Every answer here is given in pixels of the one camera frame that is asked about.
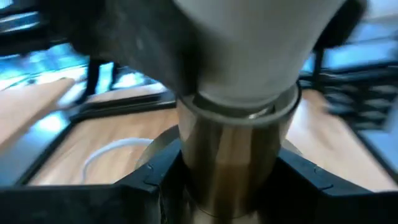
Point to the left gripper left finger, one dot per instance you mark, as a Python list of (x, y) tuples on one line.
[(168, 174)]

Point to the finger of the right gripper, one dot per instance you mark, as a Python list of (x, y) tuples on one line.
[(140, 40), (340, 21)]

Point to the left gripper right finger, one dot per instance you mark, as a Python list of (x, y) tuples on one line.
[(295, 186)]

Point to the white lightbulb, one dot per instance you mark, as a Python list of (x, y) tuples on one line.
[(255, 49)]

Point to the tan wooden desk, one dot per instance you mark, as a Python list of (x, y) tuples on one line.
[(28, 105)]

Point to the black metal table frame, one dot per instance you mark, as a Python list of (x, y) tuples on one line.
[(124, 105)]

